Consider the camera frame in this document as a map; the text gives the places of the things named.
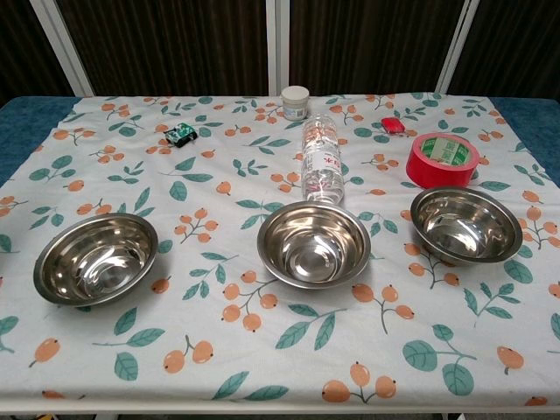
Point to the stainless steel bowl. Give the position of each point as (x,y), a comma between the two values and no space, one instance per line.
(466,232)
(312,254)
(100,267)

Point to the clear plastic water bottle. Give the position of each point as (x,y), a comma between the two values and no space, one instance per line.
(321,166)

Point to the white lidded jar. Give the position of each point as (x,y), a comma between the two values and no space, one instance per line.
(295,105)

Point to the small green black block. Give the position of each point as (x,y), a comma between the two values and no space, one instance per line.
(179,133)

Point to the small red block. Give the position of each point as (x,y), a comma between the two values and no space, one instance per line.
(392,124)

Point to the floral fruit print tablecloth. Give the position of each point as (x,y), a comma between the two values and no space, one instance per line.
(227,341)

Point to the red tape roll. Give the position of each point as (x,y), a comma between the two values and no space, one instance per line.
(431,172)

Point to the white partition post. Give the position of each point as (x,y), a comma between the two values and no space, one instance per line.
(457,48)
(61,48)
(278,44)

